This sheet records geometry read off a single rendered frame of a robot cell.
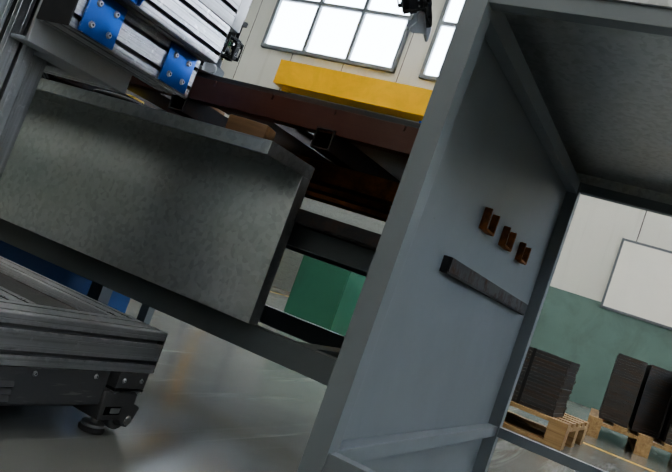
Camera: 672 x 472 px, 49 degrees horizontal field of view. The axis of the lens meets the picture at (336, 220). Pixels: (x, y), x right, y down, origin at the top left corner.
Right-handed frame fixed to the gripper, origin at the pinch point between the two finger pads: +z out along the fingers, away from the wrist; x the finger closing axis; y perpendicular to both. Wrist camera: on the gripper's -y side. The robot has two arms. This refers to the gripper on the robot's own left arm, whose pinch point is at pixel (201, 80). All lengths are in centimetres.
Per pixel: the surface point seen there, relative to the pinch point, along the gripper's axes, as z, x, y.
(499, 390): 55, 76, 92
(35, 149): 34.8, -20.5, -28.3
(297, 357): 59, -11, 64
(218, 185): 28.5, -20.5, 34.3
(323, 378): 61, -11, 72
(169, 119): 19.0, -36.5, 27.3
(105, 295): 77, 58, -57
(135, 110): 19.2, -36.5, 16.8
